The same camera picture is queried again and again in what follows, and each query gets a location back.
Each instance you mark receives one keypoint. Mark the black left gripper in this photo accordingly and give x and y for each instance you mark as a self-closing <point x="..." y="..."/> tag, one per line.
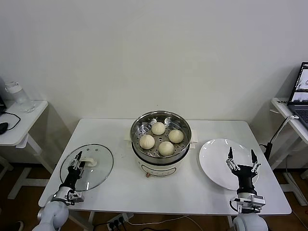
<point x="72" y="178"/>

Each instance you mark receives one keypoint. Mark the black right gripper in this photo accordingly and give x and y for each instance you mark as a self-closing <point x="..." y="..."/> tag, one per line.
<point x="245" y="178"/>

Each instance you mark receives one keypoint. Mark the round glass pot lid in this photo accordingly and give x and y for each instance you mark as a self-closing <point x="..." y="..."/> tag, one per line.
<point x="101" y="168"/>

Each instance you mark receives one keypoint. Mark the white steamed baozi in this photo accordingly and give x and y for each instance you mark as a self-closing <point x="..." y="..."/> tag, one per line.
<point x="158" y="128"/>
<point x="166" y="148"/>
<point x="176" y="136"/>
<point x="147" y="141"/>

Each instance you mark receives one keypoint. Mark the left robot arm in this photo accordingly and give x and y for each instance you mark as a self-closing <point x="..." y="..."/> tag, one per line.
<point x="54" y="211"/>

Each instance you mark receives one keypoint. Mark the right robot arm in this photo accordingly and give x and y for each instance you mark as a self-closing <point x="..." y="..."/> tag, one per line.
<point x="247" y="221"/>

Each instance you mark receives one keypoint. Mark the stainless steel steamer basket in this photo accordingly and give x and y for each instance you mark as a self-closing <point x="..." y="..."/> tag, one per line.
<point x="144" y="154"/>

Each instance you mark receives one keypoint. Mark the white round plate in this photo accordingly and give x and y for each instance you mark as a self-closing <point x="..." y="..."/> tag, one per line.
<point x="214" y="163"/>

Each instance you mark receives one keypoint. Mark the white main table legs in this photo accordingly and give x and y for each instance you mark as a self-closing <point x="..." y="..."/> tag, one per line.
<point x="92" y="217"/>

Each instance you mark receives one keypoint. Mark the white side table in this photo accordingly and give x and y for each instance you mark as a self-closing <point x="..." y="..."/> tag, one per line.
<point x="26" y="120"/>
<point x="278" y="106"/>

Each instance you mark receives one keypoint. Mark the white power strip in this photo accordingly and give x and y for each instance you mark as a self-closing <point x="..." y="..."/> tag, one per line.
<point x="119" y="220"/>

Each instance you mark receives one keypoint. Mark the open laptop computer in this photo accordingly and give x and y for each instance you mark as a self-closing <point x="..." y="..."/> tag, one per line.
<point x="299" y="110"/>

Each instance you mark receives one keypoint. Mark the white electric cooking pot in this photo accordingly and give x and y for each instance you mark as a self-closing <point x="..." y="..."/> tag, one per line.
<point x="158" y="168"/>

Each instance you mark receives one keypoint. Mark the black computer mouse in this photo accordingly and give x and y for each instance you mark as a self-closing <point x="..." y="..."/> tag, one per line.
<point x="3" y="128"/>

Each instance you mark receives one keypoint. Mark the dark shoe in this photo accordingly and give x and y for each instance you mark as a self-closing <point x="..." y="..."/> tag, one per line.
<point x="19" y="226"/>

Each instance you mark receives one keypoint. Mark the clear plastic water bottle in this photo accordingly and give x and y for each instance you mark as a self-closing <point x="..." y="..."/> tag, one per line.
<point x="21" y="98"/>

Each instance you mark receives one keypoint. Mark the black electronic device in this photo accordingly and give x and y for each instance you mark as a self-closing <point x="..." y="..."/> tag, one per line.
<point x="2" y="104"/>

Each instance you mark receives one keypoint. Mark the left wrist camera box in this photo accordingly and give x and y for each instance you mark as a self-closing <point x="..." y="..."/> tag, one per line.
<point x="76" y="196"/>

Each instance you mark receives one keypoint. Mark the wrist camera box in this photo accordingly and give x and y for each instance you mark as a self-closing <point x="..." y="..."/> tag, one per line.
<point x="76" y="196"/>
<point x="258" y="201"/>

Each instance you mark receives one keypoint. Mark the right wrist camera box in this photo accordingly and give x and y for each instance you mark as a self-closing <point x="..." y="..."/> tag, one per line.
<point x="258" y="201"/>

